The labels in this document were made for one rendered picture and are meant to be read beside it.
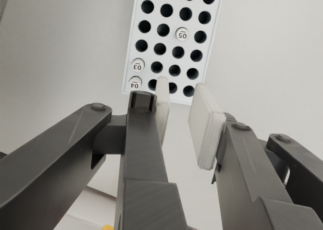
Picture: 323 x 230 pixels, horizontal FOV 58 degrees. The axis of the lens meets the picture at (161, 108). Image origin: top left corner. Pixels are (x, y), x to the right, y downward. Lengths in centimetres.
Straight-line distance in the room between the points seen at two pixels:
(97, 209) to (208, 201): 15
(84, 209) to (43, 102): 15
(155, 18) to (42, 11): 13
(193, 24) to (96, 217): 26
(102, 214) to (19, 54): 22
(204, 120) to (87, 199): 30
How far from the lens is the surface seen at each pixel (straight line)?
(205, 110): 15
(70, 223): 39
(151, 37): 30
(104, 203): 43
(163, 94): 15
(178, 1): 30
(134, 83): 30
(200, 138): 15
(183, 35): 29
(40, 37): 36
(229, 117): 17
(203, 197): 41
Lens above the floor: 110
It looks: 72 degrees down
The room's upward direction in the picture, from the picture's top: 178 degrees counter-clockwise
